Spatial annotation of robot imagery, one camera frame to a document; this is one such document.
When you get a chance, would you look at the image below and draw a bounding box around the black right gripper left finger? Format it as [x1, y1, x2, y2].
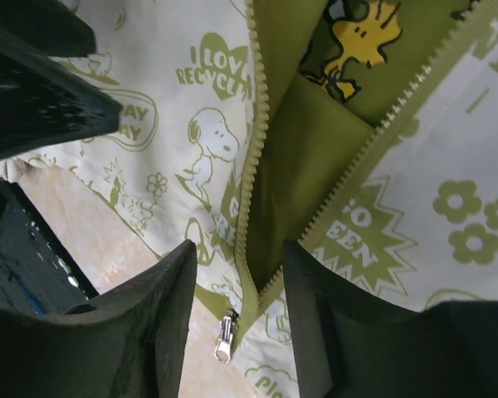
[0, 240, 197, 397]

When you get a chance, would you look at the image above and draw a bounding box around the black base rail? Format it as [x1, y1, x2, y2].
[0, 178, 98, 315]

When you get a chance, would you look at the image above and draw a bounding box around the cream green printed jacket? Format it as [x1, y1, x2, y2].
[0, 1, 498, 397]

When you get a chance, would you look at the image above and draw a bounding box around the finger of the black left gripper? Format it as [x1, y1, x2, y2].
[0, 1, 123, 161]

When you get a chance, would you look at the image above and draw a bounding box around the silver zipper pull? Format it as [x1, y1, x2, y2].
[213, 308, 239, 364]

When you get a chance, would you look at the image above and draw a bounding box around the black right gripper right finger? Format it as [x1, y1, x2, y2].
[282, 240, 498, 397]

